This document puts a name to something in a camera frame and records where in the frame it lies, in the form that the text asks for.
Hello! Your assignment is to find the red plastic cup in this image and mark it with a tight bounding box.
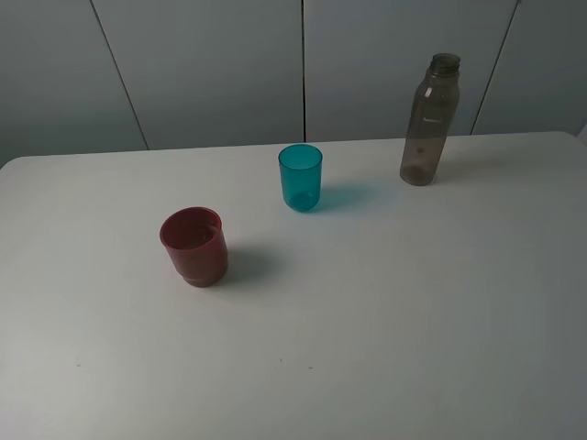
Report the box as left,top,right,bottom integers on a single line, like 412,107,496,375
160,207,228,288

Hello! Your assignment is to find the teal translucent plastic cup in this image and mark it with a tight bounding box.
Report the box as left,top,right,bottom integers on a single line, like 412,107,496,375
278,144,323,212

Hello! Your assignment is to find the transparent grey plastic bottle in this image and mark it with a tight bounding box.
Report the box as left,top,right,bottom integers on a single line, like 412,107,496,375
400,53,460,186

